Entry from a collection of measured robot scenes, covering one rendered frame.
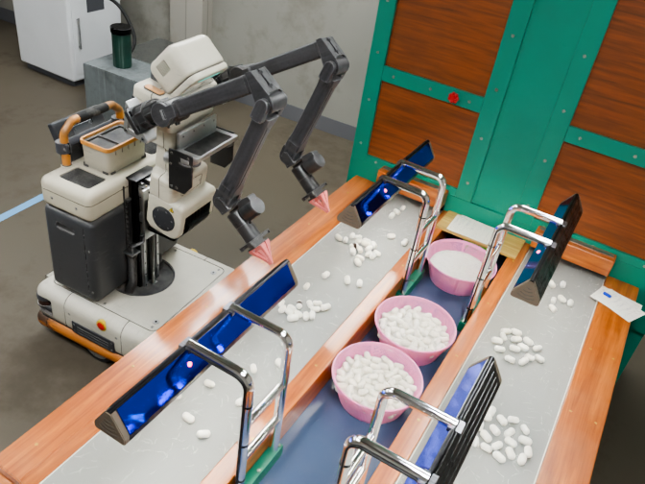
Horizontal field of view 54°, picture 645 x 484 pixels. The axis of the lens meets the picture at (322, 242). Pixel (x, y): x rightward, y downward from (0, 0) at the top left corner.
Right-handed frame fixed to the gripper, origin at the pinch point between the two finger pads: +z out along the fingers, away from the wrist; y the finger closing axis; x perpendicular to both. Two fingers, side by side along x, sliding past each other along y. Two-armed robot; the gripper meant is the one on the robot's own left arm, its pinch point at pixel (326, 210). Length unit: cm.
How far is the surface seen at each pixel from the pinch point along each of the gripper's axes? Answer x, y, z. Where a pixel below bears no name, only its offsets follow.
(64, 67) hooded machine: 255, 141, -184
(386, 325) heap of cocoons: -18, -29, 39
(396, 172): -33.8, 1.0, 1.0
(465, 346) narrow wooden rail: -37, -26, 56
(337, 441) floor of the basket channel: -19, -75, 48
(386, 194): -32.8, -10.0, 4.3
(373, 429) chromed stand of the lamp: -51, -91, 37
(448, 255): -19, 22, 41
